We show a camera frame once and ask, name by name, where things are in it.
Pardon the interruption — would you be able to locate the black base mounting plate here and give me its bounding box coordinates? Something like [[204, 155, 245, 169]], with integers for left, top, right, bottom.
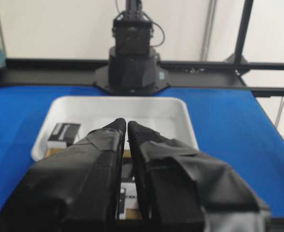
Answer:
[[93, 66, 170, 96]]

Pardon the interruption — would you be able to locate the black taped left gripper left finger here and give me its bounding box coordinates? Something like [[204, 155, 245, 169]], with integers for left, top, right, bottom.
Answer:
[[0, 118, 126, 232]]

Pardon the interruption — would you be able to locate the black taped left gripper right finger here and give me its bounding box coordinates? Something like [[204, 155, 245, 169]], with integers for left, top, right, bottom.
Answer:
[[128, 121, 270, 232]]

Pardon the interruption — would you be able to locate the white plastic tray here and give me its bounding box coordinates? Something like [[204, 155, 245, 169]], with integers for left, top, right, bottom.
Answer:
[[31, 96, 199, 161]]

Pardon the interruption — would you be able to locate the black and white Dynamixel box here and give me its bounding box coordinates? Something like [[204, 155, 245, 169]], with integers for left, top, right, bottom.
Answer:
[[47, 123, 81, 148]]

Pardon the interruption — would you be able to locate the black aluminium frame rail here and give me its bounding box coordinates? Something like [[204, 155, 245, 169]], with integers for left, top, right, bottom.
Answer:
[[158, 0, 284, 98]]

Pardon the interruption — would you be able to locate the white Robotis box under gripper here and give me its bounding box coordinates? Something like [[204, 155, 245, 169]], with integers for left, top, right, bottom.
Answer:
[[118, 178, 142, 220]]

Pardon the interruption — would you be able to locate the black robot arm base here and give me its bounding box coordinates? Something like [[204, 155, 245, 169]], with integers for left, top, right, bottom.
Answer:
[[108, 0, 157, 89]]

